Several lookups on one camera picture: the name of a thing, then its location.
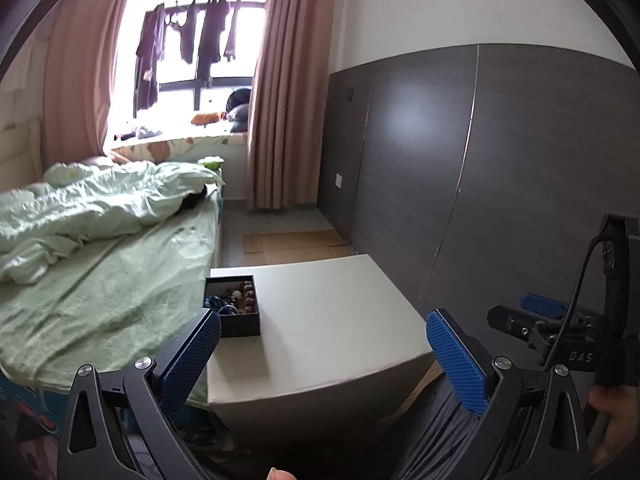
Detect person's grey trousers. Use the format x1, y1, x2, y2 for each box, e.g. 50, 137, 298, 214
385, 370, 486, 480

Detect printed mattress side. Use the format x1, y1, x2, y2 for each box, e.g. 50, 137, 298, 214
0, 377, 63, 441

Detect cream headboard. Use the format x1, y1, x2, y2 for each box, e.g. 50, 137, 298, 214
0, 117, 43, 193

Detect dark cushions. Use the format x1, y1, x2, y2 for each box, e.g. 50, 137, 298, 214
225, 87, 253, 133

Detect blue bead bracelet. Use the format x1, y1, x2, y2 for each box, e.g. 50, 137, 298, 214
207, 295, 238, 316

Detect brown bead bracelet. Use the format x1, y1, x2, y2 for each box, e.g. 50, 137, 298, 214
235, 280, 258, 313

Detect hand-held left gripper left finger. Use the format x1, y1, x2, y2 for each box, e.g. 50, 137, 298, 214
57, 308, 222, 480

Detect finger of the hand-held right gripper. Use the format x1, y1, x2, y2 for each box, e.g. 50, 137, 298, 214
520, 293, 568, 318
487, 305, 551, 351

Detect person's right hand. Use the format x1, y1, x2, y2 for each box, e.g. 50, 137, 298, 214
587, 385, 640, 466

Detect person's left hand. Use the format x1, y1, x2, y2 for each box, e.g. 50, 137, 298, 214
269, 452, 301, 480

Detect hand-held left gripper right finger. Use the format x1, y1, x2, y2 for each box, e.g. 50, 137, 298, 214
425, 308, 593, 480

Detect black jewelry box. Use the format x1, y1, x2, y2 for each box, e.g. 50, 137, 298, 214
202, 274, 262, 338

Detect printed windowsill cushion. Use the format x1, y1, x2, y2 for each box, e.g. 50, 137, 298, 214
107, 132, 248, 163

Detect bed with green sheet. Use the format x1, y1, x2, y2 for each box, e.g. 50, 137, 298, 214
0, 180, 223, 393

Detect white bedside table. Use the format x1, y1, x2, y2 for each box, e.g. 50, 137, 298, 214
206, 254, 436, 453

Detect window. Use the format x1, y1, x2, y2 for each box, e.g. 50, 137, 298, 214
102, 0, 273, 153

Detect pink curtain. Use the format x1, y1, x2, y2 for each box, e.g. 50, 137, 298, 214
42, 0, 141, 171
245, 0, 341, 211

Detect light green duvet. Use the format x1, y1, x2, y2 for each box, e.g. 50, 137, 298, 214
0, 160, 226, 286

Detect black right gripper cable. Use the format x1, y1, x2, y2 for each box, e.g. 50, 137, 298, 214
542, 232, 613, 368

